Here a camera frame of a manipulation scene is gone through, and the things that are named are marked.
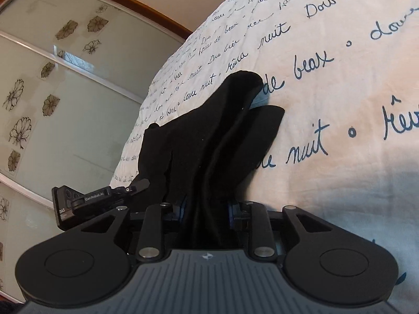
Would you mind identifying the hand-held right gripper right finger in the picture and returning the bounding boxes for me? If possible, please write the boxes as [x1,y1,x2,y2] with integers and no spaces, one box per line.
[226,201,331,262]

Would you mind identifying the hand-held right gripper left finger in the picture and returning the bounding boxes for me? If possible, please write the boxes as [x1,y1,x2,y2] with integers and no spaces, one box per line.
[80,199,189,262]

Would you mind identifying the wooden wardrobe frame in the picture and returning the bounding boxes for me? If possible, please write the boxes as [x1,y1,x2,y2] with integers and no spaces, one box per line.
[0,0,194,41]

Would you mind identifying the floral glass wardrobe door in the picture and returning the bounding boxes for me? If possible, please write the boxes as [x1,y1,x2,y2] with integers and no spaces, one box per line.
[0,0,187,305]

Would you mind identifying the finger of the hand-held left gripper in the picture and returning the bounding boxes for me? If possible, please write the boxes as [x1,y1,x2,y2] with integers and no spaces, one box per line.
[126,177,151,194]

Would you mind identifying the white script-printed blanket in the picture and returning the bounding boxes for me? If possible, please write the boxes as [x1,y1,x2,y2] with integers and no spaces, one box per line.
[108,0,419,314]

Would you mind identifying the black pants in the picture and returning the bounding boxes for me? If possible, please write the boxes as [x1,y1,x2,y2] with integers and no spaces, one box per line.
[137,70,285,251]

